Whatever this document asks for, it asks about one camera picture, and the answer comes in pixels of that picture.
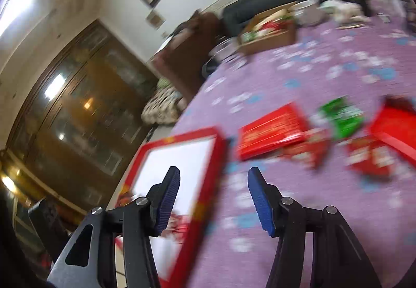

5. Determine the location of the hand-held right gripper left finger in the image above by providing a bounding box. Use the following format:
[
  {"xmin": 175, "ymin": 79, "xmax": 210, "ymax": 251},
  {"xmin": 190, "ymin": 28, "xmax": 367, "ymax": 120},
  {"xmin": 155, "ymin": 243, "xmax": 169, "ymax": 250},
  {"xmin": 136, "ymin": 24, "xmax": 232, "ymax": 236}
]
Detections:
[{"xmin": 47, "ymin": 166, "xmax": 181, "ymax": 288}]

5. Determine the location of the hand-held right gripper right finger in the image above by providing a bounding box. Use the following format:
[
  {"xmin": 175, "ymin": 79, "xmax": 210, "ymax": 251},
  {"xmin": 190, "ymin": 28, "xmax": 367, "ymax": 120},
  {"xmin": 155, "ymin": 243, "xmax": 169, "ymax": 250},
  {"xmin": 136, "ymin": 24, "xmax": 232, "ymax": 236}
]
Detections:
[{"xmin": 248, "ymin": 168, "xmax": 374, "ymax": 288}]

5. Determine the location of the red cardboard box white inside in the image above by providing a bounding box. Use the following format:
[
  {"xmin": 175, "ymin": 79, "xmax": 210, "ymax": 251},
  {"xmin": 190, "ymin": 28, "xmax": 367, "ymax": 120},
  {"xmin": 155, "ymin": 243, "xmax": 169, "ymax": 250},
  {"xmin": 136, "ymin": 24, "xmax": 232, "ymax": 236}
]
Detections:
[{"xmin": 119, "ymin": 127, "xmax": 228, "ymax": 284}]

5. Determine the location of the large red snack packet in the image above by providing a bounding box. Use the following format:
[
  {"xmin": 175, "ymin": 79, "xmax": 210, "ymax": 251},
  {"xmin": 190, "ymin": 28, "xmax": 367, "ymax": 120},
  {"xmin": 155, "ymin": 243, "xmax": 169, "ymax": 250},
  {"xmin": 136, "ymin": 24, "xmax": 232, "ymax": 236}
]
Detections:
[{"xmin": 237, "ymin": 102, "xmax": 311, "ymax": 161}]

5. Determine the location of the small red white snack packet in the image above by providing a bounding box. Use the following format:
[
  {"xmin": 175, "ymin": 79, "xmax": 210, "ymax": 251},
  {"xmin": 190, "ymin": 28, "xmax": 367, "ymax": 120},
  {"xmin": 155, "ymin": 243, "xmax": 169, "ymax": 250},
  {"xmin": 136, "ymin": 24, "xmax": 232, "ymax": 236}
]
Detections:
[{"xmin": 346, "ymin": 137, "xmax": 392, "ymax": 178}]

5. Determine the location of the green snack packet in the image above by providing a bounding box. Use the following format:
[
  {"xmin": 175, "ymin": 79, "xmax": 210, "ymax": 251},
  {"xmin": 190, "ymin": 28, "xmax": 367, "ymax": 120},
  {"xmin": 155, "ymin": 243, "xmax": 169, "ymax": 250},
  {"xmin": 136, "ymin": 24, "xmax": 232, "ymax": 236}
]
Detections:
[{"xmin": 318, "ymin": 96, "xmax": 366, "ymax": 141}]

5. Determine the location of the patterned blanket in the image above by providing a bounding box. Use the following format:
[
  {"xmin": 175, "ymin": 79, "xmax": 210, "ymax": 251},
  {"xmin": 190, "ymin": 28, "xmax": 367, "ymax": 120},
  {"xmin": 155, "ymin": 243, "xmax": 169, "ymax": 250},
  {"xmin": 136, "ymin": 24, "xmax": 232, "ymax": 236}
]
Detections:
[{"xmin": 141, "ymin": 83, "xmax": 187, "ymax": 126}]

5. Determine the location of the purple floral tablecloth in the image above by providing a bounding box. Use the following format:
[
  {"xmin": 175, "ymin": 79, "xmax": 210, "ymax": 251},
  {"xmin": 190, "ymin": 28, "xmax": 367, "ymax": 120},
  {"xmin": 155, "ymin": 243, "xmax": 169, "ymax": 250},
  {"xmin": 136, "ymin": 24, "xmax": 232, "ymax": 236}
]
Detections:
[{"xmin": 169, "ymin": 0, "xmax": 416, "ymax": 288}]

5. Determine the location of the wooden glass-door cabinet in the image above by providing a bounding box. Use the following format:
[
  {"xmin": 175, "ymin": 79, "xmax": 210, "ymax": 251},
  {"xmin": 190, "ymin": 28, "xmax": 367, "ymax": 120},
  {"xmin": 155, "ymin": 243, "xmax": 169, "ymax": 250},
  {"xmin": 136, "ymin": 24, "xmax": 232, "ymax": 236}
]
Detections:
[{"xmin": 0, "ymin": 18, "xmax": 160, "ymax": 220}]

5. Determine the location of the brown armchair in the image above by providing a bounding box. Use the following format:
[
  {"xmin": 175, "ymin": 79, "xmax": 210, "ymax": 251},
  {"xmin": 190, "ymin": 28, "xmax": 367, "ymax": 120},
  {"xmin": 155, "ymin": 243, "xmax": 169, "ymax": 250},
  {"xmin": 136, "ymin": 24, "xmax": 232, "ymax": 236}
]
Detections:
[{"xmin": 153, "ymin": 12, "xmax": 228, "ymax": 98}]

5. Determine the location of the red box lid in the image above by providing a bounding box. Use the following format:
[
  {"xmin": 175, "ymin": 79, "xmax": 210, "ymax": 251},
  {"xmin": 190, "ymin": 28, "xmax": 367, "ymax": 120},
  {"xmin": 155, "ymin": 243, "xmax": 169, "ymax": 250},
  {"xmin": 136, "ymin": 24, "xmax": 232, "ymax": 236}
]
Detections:
[{"xmin": 369, "ymin": 103, "xmax": 416, "ymax": 162}]

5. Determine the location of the clear plastic cup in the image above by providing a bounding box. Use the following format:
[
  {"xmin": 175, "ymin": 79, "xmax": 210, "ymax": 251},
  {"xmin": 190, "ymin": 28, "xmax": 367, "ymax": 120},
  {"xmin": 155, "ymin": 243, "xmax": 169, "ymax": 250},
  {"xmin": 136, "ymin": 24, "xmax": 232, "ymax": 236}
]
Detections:
[{"xmin": 208, "ymin": 37, "xmax": 248, "ymax": 69}]

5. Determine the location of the brown cardboard box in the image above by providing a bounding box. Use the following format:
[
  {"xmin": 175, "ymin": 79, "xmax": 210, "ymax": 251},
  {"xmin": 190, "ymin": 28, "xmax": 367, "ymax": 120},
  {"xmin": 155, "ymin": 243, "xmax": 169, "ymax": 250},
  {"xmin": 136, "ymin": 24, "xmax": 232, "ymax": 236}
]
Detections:
[{"xmin": 237, "ymin": 2, "xmax": 298, "ymax": 55}]

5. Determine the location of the brown cloth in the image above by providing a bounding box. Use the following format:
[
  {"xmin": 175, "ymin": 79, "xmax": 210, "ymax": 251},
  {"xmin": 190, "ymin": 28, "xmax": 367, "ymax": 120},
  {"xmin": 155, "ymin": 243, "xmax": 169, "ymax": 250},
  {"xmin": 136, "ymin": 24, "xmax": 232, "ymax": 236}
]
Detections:
[{"xmin": 177, "ymin": 10, "xmax": 204, "ymax": 35}]

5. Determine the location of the white mug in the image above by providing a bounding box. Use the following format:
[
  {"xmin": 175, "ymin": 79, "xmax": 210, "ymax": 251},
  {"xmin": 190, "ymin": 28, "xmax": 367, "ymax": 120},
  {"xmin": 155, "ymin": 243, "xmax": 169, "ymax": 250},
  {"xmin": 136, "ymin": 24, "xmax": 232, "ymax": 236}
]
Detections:
[{"xmin": 291, "ymin": 0, "xmax": 326, "ymax": 27}]

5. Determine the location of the white cloth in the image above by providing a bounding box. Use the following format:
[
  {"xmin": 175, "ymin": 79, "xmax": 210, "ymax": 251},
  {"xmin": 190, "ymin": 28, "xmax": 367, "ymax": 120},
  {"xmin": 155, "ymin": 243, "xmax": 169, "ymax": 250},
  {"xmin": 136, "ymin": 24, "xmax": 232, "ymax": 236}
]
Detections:
[{"xmin": 320, "ymin": 0, "xmax": 371, "ymax": 24}]

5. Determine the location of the small wall frame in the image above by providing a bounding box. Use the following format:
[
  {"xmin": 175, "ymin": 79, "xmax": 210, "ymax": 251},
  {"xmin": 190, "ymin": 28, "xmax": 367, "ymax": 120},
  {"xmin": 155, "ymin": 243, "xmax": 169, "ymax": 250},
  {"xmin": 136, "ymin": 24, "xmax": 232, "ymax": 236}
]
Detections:
[{"xmin": 146, "ymin": 11, "xmax": 166, "ymax": 29}]

